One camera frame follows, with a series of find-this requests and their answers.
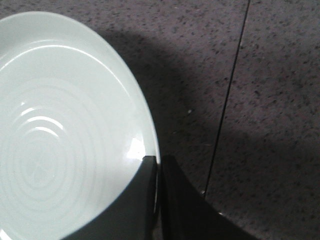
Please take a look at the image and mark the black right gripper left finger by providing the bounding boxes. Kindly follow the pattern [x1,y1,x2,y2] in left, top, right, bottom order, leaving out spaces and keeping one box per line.
[65,156,157,240]

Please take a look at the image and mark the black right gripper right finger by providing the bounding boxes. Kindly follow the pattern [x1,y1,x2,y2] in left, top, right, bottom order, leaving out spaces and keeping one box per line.
[161,155,256,240]

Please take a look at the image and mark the pale green round plate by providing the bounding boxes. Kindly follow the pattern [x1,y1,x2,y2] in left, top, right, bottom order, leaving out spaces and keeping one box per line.
[0,11,161,240]

